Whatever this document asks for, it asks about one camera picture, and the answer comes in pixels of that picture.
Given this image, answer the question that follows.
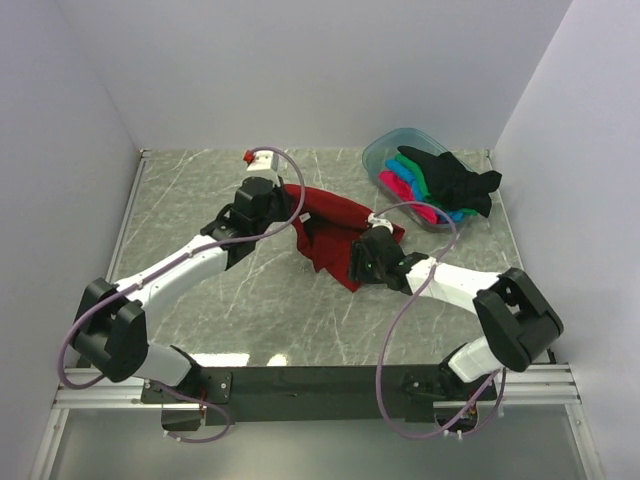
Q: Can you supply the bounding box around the pink t shirt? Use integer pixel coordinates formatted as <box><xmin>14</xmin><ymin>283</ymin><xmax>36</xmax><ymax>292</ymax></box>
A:
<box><xmin>378</xmin><ymin>170</ymin><xmax>438</xmax><ymax>224</ymax></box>

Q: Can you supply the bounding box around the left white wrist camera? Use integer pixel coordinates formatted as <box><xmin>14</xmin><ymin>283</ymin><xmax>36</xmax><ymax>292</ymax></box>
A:
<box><xmin>243</xmin><ymin>150</ymin><xmax>280</xmax><ymax>185</ymax></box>

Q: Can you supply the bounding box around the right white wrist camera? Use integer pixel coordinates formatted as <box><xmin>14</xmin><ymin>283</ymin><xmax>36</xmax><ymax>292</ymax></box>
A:
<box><xmin>367</xmin><ymin>212</ymin><xmax>394</xmax><ymax>233</ymax></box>

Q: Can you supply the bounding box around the blue t shirt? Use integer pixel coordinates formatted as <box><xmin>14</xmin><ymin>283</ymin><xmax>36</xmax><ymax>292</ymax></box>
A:
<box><xmin>378</xmin><ymin>155</ymin><xmax>446</xmax><ymax>225</ymax></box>

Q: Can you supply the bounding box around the green t shirt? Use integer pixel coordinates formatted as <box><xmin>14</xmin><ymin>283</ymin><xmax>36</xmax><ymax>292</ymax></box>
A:
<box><xmin>378</xmin><ymin>152</ymin><xmax>491</xmax><ymax>217</ymax></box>

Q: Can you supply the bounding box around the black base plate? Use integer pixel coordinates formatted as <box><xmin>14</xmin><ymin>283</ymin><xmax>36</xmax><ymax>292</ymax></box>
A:
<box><xmin>139</xmin><ymin>363</ymin><xmax>499</xmax><ymax>434</ymax></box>

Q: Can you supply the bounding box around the red t shirt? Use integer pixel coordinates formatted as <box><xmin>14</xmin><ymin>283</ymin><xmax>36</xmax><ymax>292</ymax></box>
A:
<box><xmin>292</xmin><ymin>187</ymin><xmax>373</xmax><ymax>292</ymax></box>

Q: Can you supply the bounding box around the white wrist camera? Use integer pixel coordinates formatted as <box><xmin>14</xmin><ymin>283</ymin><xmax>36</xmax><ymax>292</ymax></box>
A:
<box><xmin>367</xmin><ymin>212</ymin><xmax>394</xmax><ymax>233</ymax></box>
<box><xmin>243</xmin><ymin>150</ymin><xmax>280</xmax><ymax>185</ymax></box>

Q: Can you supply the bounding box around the black t shirt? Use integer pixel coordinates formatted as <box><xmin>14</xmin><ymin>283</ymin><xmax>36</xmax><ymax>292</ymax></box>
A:
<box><xmin>398</xmin><ymin>146</ymin><xmax>502</xmax><ymax>217</ymax></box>

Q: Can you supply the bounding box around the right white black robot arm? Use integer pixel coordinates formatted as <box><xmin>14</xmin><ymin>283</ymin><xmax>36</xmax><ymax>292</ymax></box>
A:
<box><xmin>348</xmin><ymin>226</ymin><xmax>564</xmax><ymax>399</ymax></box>

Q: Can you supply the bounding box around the clear plastic bin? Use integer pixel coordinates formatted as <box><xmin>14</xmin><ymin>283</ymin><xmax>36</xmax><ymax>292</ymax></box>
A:
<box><xmin>362</xmin><ymin>128</ymin><xmax>450</xmax><ymax>233</ymax></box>

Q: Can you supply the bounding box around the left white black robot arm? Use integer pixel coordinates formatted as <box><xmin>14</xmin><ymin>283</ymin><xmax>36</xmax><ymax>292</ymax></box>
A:
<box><xmin>65</xmin><ymin>177</ymin><xmax>305</xmax><ymax>402</ymax></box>

